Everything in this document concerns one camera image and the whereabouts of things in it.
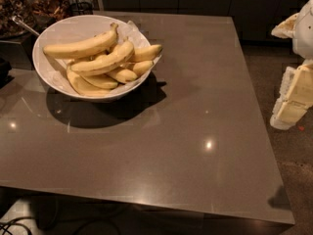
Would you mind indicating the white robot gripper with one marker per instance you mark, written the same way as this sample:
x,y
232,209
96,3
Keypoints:
x,y
303,33

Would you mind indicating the short center yellow banana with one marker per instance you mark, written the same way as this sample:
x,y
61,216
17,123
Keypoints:
x,y
122,75

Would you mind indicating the top long yellow banana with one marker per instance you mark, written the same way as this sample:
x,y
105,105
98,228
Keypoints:
x,y
83,48

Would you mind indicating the white ceramic bowl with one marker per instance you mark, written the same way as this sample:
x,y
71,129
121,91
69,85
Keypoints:
x,y
54,71

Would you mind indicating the small red floor scrap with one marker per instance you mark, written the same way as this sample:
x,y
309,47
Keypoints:
x,y
301,128

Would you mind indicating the glass jar of snacks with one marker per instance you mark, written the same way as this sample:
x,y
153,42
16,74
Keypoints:
x,y
31,12

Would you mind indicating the metal serving spoon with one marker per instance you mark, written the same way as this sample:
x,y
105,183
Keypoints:
x,y
19,21

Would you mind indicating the black wire basket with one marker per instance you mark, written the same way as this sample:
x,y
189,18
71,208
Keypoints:
x,y
81,8

